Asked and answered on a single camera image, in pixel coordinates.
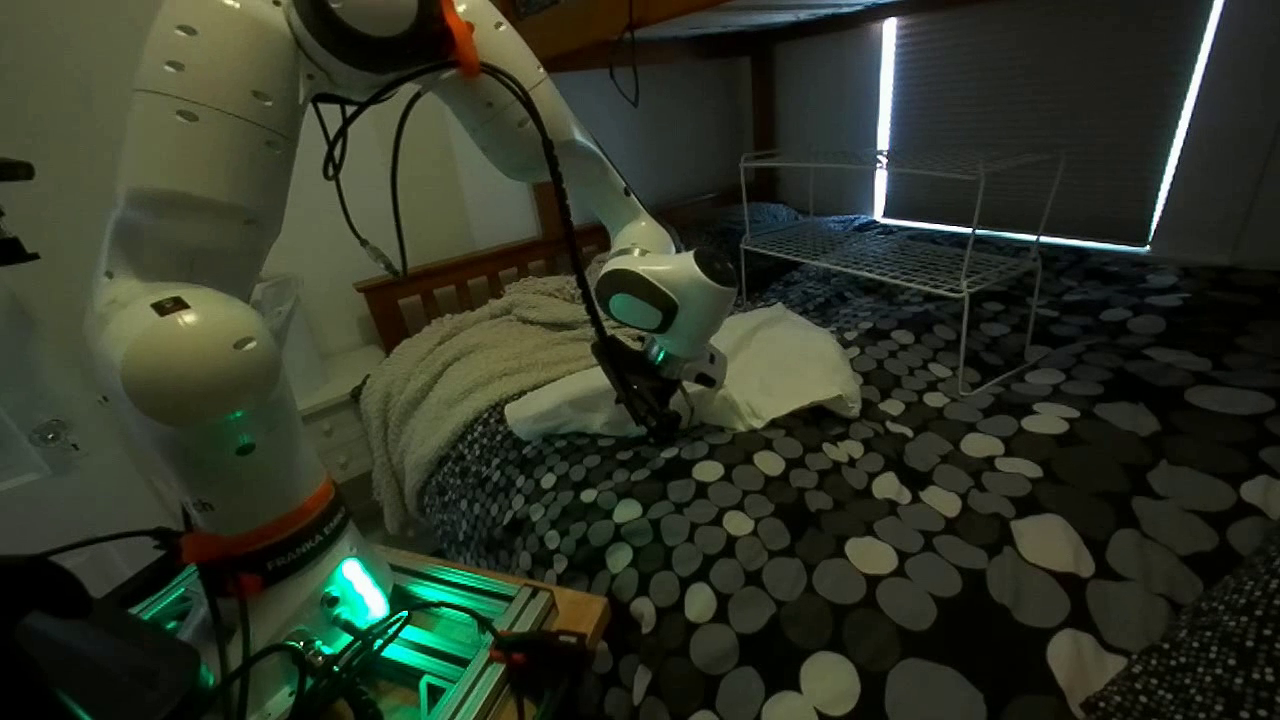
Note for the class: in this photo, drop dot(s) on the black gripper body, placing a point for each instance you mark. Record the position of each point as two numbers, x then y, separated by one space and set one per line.
642 373

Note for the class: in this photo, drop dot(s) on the white pillowcase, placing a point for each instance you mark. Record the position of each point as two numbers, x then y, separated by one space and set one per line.
784 367

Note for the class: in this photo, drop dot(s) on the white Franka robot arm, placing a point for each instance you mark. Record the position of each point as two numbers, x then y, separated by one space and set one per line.
214 332

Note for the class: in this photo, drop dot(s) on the cream knitted blanket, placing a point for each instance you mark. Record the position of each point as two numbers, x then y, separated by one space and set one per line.
452 383

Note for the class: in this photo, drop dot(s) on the wooden board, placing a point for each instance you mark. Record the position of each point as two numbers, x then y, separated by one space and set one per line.
572 607

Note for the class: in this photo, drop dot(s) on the black grey spotted duvet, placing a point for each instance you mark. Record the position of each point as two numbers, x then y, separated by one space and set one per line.
935 532

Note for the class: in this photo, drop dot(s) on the dark window blind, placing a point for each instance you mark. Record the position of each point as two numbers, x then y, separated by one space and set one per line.
1040 122

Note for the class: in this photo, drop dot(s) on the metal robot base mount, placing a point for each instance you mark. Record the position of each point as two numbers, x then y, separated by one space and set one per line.
403 624

